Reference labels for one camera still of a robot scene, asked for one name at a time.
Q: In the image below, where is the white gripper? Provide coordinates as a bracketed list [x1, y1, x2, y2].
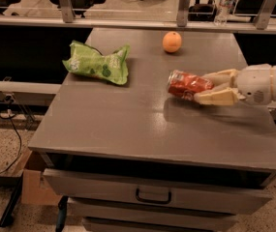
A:
[194, 64, 271, 106]

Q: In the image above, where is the red coke can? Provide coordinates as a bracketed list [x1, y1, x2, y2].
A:
[168, 70, 214, 102]

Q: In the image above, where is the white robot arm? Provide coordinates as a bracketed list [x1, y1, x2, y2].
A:
[194, 64, 276, 106]

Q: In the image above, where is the orange fruit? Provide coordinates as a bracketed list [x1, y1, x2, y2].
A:
[162, 31, 182, 53]

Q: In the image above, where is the black bag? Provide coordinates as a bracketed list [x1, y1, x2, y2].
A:
[188, 0, 217, 21]

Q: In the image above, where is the clear plastic water bottle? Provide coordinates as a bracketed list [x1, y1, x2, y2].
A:
[214, 0, 235, 25]

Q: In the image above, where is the green chip bag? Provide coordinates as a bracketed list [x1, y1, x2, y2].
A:
[63, 41, 130, 85]

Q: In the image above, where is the grey top drawer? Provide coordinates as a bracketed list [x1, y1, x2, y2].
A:
[44, 168, 271, 215]

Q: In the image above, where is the grey drawer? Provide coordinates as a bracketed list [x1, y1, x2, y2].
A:
[68, 198, 236, 231]
[44, 168, 271, 215]

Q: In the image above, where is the grey middle drawer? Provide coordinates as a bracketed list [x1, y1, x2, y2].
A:
[68, 198, 236, 231]

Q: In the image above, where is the cardboard box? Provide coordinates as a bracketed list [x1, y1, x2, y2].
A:
[14, 149, 61, 206]

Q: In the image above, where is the black drawer handle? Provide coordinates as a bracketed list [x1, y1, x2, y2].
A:
[135, 188, 172, 205]

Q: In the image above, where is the metal railing frame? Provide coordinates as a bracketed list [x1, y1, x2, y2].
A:
[0, 0, 276, 34]

